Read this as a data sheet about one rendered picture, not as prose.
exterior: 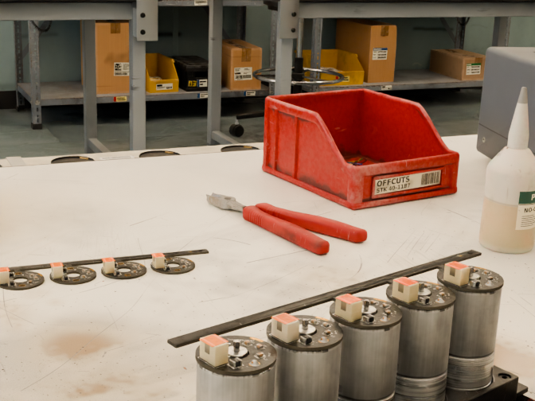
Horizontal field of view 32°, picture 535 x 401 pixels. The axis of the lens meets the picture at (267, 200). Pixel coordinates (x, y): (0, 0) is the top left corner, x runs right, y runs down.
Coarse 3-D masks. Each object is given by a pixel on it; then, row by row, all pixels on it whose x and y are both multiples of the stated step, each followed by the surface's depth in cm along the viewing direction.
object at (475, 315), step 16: (464, 304) 34; (480, 304) 34; (496, 304) 35; (464, 320) 34; (480, 320) 34; (496, 320) 35; (464, 336) 35; (480, 336) 35; (496, 336) 36; (464, 352) 35; (480, 352) 35; (448, 368) 35; (464, 368) 35; (480, 368) 35; (448, 384) 35; (464, 384) 35; (480, 384) 35
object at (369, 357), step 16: (352, 336) 31; (368, 336) 31; (384, 336) 31; (352, 352) 31; (368, 352) 31; (384, 352) 31; (352, 368) 31; (368, 368) 31; (384, 368) 31; (352, 384) 31; (368, 384) 31; (384, 384) 31; (352, 400) 32; (368, 400) 31; (384, 400) 32
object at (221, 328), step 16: (448, 256) 37; (464, 256) 37; (400, 272) 35; (416, 272) 36; (352, 288) 34; (368, 288) 34; (288, 304) 32; (304, 304) 32; (320, 304) 32; (240, 320) 31; (256, 320) 31; (192, 336) 29
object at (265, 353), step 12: (228, 336) 29; (240, 336) 30; (252, 348) 29; (264, 348) 29; (204, 360) 28; (228, 360) 28; (240, 360) 28; (264, 360) 28; (216, 372) 27; (228, 372) 27; (240, 372) 27; (252, 372) 27
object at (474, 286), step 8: (440, 272) 36; (480, 272) 36; (488, 272) 36; (440, 280) 35; (472, 280) 34; (480, 280) 35; (488, 280) 35; (496, 280) 35; (456, 288) 34; (464, 288) 34; (472, 288) 34; (480, 288) 34; (488, 288) 34; (496, 288) 34
